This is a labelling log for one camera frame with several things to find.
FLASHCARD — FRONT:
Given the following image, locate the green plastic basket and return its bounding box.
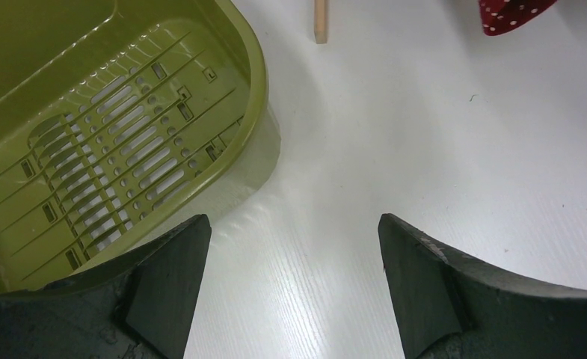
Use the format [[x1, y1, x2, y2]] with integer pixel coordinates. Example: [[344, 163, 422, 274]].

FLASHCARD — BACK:
[[0, 1, 280, 294]]

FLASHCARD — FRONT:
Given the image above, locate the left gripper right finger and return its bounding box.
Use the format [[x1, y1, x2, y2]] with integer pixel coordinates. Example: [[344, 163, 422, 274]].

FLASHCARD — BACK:
[[378, 213, 587, 358]]

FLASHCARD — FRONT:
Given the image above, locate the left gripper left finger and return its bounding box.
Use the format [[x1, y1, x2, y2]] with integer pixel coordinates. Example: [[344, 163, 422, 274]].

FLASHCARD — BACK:
[[0, 215, 212, 358]]

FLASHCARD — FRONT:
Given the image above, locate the red polka dot skirt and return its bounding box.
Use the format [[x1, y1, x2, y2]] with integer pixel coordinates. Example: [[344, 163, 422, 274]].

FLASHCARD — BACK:
[[478, 0, 556, 37]]

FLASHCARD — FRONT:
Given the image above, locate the wooden clothes rack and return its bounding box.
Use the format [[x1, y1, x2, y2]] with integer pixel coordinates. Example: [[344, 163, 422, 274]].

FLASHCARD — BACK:
[[313, 0, 328, 44]]

